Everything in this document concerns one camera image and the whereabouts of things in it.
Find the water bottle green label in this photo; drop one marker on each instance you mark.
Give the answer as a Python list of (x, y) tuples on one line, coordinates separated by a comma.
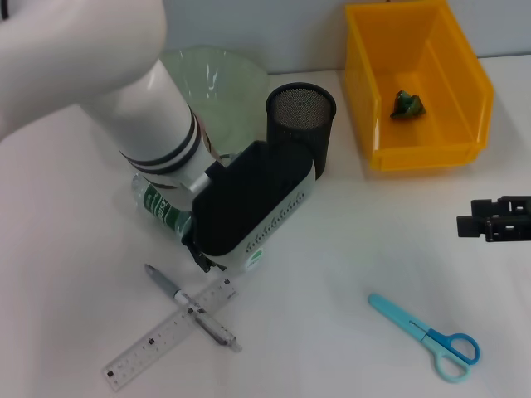
[(159, 207)]

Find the black mesh pen holder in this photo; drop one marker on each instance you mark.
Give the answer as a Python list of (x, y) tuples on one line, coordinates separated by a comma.
[(303, 112)]

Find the green translucent fruit bowl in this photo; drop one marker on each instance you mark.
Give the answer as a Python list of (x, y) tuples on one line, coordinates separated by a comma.
[(232, 91)]

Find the light blue scissors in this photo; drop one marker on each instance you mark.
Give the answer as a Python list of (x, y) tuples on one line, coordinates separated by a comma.
[(394, 313)]

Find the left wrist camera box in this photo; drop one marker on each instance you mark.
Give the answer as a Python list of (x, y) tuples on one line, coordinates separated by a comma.
[(240, 199)]

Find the grey pen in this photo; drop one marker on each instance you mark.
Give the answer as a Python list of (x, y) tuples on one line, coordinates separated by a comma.
[(166, 286)]

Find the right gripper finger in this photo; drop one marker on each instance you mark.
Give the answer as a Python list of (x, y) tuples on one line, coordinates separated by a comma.
[(498, 206), (477, 227)]

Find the green plastic wrapper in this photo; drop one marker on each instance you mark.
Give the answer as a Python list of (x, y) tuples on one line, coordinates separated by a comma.
[(408, 105)]

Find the transparent plastic ruler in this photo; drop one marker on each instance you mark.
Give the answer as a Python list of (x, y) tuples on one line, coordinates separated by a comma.
[(145, 344)]

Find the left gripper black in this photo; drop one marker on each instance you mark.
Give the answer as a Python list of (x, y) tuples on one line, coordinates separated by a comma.
[(199, 255)]

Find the yellow plastic bin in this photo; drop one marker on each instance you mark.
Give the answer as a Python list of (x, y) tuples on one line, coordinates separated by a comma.
[(448, 137)]

